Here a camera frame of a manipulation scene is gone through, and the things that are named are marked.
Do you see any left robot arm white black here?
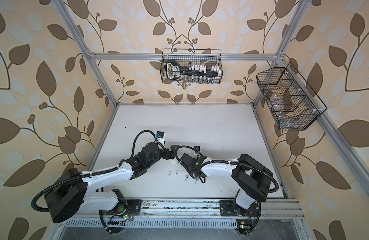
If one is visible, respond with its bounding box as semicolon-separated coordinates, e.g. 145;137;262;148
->
31;132;178;223

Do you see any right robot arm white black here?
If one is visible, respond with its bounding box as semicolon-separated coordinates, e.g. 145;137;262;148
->
173;146;279;210

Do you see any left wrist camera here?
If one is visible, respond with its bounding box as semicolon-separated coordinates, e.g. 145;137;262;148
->
155;131;166;145

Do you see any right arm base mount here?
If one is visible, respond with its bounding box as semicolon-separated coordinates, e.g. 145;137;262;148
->
219;200;260;218

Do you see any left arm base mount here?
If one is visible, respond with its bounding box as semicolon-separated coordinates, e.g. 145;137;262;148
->
105;199;142;216

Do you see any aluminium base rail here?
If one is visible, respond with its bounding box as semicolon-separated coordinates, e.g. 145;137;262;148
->
129;198;305;220

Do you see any black tool rack with handle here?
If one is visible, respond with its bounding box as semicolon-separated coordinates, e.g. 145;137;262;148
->
160;60;223;82

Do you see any back wire basket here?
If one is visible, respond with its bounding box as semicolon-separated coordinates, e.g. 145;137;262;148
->
160;48;223;85

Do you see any wire basket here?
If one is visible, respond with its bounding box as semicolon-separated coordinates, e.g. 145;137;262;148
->
160;48;223;85
256;63;327;131

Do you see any right wire basket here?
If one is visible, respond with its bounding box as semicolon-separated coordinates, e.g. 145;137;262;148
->
256;63;327;131

